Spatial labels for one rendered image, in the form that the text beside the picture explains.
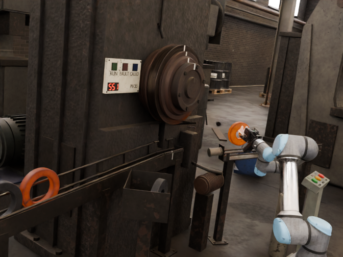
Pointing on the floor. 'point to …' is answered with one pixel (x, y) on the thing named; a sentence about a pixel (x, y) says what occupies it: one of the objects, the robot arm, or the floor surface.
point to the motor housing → (203, 208)
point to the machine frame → (100, 110)
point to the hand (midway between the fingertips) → (240, 130)
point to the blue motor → (245, 165)
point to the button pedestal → (313, 197)
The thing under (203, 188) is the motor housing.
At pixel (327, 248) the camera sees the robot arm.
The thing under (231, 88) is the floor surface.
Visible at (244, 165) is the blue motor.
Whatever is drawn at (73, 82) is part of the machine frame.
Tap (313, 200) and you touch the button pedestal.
